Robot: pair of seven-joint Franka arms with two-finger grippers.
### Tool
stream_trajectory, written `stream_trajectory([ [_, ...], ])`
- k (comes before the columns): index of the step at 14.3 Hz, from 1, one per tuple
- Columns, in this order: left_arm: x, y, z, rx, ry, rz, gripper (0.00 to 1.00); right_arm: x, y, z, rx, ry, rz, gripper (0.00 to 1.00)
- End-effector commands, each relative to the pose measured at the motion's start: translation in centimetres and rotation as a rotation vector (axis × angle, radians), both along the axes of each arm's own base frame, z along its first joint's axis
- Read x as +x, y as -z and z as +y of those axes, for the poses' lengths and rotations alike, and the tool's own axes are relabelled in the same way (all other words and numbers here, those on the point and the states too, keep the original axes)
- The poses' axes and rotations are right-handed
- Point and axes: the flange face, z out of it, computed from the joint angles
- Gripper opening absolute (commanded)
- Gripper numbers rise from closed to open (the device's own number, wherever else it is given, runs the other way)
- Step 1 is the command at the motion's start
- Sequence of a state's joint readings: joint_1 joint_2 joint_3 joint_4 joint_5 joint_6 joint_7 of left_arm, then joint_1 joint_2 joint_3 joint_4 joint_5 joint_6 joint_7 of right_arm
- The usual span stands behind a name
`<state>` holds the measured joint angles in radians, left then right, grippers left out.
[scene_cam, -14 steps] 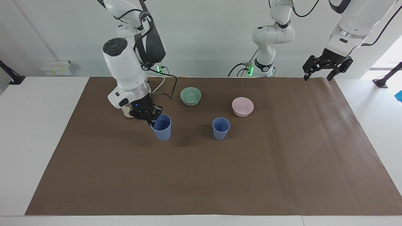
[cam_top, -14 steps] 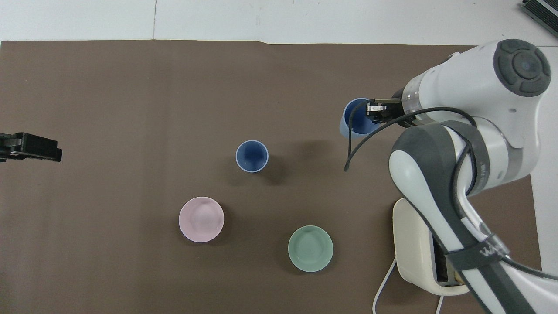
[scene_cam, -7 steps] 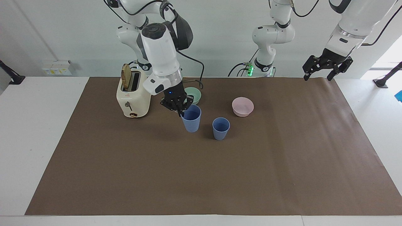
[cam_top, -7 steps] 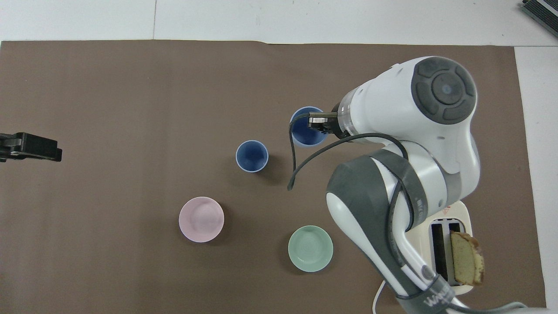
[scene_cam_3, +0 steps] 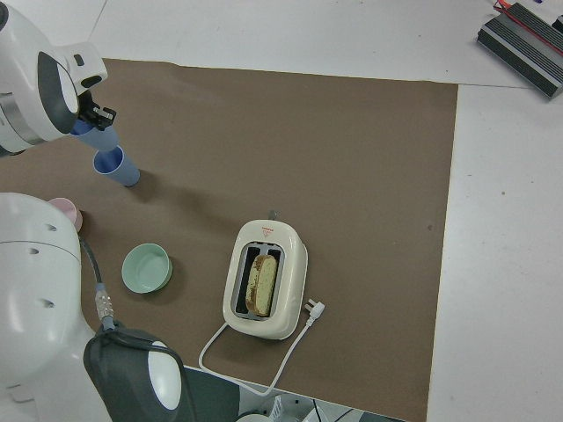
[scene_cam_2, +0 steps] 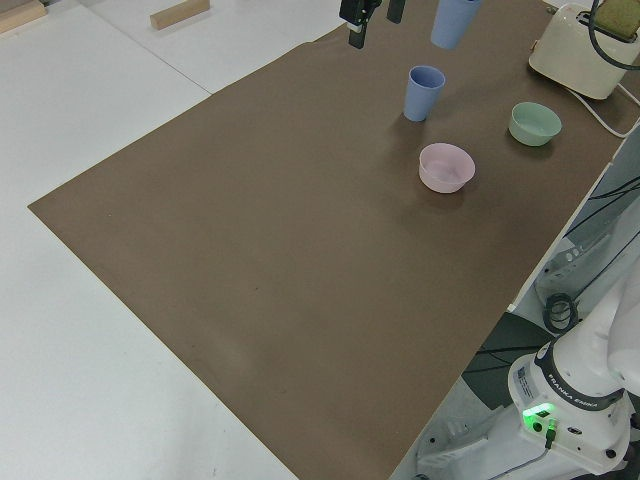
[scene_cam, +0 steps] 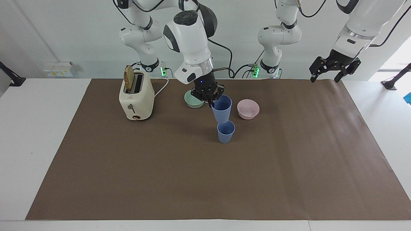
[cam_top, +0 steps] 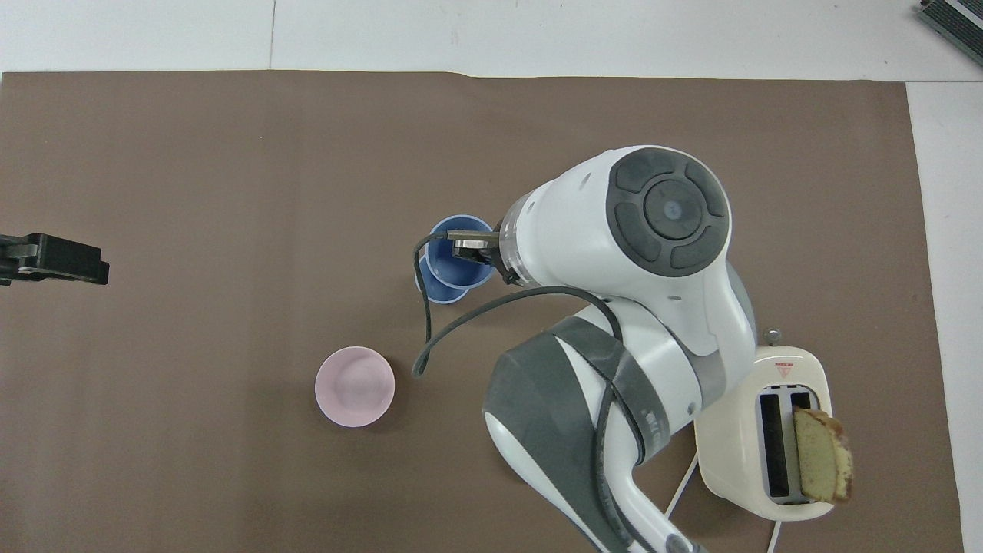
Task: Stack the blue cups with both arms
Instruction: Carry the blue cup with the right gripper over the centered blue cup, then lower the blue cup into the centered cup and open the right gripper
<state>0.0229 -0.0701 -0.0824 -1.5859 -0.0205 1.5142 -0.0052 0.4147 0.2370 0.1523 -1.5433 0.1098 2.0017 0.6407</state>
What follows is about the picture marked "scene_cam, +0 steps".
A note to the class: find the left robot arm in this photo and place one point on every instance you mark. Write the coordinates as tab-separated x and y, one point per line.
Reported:
277	35

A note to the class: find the cream toaster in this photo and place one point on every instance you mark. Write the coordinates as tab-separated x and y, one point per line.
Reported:
136	102

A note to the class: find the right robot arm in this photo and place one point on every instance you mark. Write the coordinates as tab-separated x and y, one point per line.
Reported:
189	41

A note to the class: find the black stand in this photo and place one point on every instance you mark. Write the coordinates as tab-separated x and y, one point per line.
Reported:
393	81
14	80

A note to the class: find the white wall socket box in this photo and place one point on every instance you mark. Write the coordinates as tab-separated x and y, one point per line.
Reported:
59	69

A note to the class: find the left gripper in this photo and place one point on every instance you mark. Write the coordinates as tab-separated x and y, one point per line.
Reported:
338	60

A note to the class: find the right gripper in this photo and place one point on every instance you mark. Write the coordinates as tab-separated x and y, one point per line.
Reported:
204	82

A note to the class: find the blue ribbed cup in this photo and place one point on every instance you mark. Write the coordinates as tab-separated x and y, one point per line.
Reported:
222	110
225	133

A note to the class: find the pink bowl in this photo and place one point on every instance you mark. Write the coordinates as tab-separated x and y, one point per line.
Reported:
248	110

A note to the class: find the slice of toast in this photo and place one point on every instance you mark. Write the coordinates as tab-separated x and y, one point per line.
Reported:
128	78

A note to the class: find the green bowl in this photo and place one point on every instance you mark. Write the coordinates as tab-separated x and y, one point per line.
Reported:
192	102

